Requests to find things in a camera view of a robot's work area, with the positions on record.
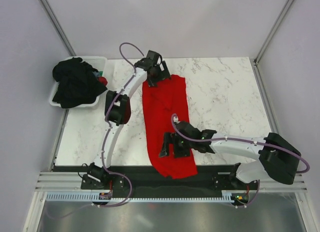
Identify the right aluminium frame post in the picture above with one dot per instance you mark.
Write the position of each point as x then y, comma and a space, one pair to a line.
276, 25

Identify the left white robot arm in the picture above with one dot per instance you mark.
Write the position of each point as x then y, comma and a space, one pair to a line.
117, 114

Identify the black t shirt pile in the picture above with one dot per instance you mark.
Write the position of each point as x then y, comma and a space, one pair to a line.
72, 84

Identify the left aluminium frame post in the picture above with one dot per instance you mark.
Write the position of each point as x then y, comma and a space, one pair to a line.
57, 26

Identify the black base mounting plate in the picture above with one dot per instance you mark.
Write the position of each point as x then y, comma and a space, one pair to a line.
127, 180

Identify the aluminium frame post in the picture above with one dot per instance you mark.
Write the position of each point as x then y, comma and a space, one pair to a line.
57, 26
276, 25

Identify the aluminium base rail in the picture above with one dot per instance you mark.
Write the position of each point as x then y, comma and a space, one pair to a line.
69, 181

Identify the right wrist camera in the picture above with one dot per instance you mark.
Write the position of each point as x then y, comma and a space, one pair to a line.
175, 119

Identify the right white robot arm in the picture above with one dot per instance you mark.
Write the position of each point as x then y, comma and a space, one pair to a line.
273, 156

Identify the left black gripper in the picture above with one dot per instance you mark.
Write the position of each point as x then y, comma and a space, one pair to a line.
164, 75

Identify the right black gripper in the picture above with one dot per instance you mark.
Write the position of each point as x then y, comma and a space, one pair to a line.
169, 137

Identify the red cloth in basket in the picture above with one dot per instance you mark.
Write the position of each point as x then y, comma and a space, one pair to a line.
103, 81

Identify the red t shirt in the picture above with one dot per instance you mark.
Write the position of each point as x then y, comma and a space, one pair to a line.
159, 104

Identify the white slotted cable duct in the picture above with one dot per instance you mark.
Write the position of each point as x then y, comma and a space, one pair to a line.
116, 197

